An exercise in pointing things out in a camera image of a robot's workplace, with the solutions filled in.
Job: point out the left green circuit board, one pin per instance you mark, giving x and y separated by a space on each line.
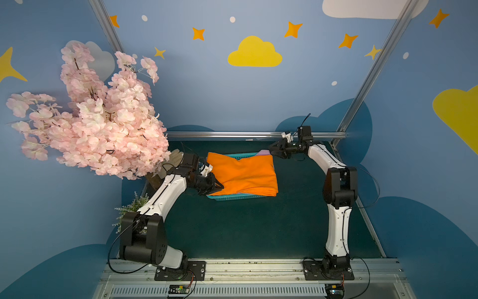
179 290

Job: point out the cream work glove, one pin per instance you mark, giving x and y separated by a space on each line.
174 161

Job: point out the purple pants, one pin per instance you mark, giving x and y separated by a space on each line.
263 152

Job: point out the aluminium front rail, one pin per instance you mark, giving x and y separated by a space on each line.
257 279

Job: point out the orange pants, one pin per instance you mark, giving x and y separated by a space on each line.
254 175

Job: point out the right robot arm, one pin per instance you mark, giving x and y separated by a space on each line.
339 191

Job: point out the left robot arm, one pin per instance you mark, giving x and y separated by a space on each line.
143 236

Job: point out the aluminium frame post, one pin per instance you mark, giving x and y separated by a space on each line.
389 45
105 22

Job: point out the small green potted plant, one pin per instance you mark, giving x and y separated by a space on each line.
137 203

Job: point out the green circuit board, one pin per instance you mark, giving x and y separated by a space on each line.
179 290
334 291

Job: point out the turquoise plastic basket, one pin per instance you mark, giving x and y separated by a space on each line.
239 196

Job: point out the right green circuit board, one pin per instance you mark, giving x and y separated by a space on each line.
334 291

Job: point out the pink cherry blossom tree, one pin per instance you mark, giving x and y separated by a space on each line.
110 127

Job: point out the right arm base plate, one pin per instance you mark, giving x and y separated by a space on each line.
313 270

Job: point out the aluminium frame left post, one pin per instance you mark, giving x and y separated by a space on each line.
105 22

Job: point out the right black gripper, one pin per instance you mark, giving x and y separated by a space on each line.
283 147

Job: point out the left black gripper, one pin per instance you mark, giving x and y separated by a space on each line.
205 182

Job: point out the aluminium frame right post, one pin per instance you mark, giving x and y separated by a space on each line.
389 45

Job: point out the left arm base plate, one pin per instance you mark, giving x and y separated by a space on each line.
192 270

